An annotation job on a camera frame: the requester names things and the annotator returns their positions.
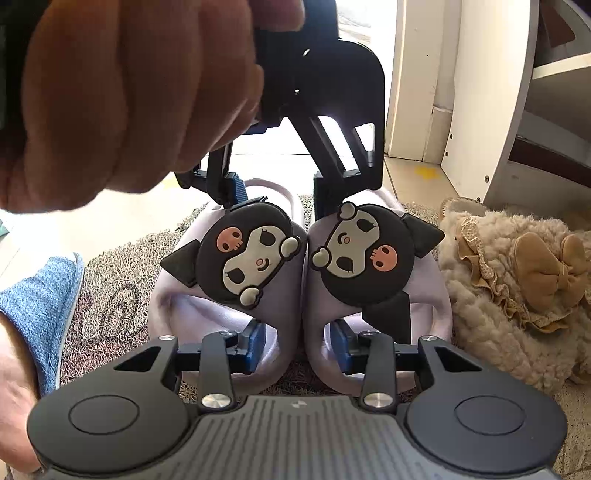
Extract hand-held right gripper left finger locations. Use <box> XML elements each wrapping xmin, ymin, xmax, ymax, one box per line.
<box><xmin>113</xmin><ymin>320</ymin><xmax>269</xmax><ymax>413</ymax></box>

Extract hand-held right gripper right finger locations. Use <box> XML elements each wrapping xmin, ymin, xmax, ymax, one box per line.
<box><xmin>329</xmin><ymin>320</ymin><xmax>484</xmax><ymax>412</ymax></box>

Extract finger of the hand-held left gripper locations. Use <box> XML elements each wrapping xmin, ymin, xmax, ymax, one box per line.
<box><xmin>288</xmin><ymin>115</ymin><xmax>387</xmax><ymax>219</ymax></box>
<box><xmin>174</xmin><ymin>138</ymin><xmax>250</xmax><ymax>208</ymax></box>

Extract purple cartoon slipper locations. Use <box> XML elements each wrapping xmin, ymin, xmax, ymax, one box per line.
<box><xmin>148</xmin><ymin>179</ymin><xmax>309</xmax><ymax>398</ymax></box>
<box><xmin>302</xmin><ymin>189</ymin><xmax>455</xmax><ymax>395</ymax></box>

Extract white shoe cabinet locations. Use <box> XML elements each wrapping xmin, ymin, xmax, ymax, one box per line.
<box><xmin>436</xmin><ymin>0</ymin><xmax>591</xmax><ymax>217</ymax></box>

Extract grey fluffy bow slipper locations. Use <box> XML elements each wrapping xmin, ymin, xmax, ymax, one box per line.
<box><xmin>436</xmin><ymin>196</ymin><xmax>591</xmax><ymax>395</ymax></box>

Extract person's left hand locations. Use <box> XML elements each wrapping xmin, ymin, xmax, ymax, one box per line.
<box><xmin>0</xmin><ymin>0</ymin><xmax>306</xmax><ymax>214</ymax></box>

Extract printed cartoon doormat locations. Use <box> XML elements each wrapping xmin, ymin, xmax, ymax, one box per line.
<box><xmin>58</xmin><ymin>194</ymin><xmax>462</xmax><ymax>402</ymax></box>

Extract blue knit slipper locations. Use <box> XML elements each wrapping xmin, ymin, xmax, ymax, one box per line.
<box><xmin>0</xmin><ymin>253</ymin><xmax>85</xmax><ymax>397</ymax></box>

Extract person's bare foot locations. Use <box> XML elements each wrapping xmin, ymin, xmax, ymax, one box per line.
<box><xmin>0</xmin><ymin>311</ymin><xmax>49</xmax><ymax>476</ymax></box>

